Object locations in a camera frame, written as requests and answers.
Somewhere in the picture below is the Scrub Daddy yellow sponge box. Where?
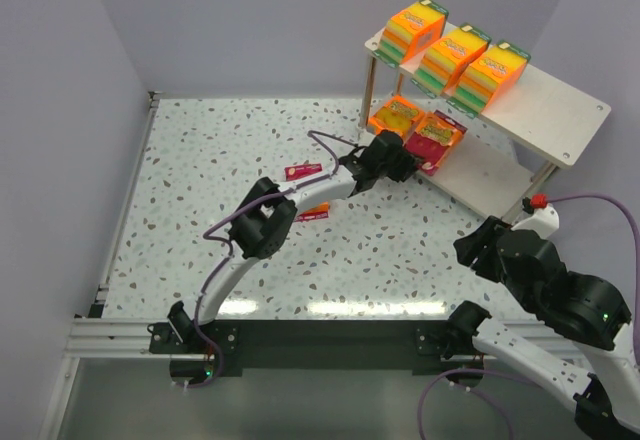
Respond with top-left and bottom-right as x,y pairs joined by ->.
367,95 -> 426,139

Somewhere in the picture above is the pink Scrub Mommy box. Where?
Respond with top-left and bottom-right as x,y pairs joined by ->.
405,110 -> 467,176

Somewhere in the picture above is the orange Scrub Daddy box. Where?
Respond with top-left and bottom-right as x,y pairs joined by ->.
284,163 -> 330,222

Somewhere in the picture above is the Sponge Daddy multipack box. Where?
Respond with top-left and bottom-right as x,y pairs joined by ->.
374,0 -> 449,68
412,23 -> 492,98

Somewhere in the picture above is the Sponge Daddy yellow green box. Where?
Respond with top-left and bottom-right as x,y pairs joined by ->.
446,40 -> 531,118

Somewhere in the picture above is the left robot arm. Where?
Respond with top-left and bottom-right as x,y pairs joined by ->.
167,130 -> 423,346

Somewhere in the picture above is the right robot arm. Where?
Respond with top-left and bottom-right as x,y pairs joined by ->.
446,217 -> 639,439

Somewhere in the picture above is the white two-tier shelf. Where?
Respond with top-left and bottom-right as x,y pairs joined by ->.
356,22 -> 612,226

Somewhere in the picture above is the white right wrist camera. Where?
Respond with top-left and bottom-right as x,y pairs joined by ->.
511,194 -> 560,239

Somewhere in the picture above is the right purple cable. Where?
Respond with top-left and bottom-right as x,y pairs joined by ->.
417,192 -> 640,440

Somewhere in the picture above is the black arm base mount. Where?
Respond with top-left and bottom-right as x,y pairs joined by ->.
147,319 -> 481,382

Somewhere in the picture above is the aluminium frame rail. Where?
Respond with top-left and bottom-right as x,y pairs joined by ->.
64,92 -> 166,360

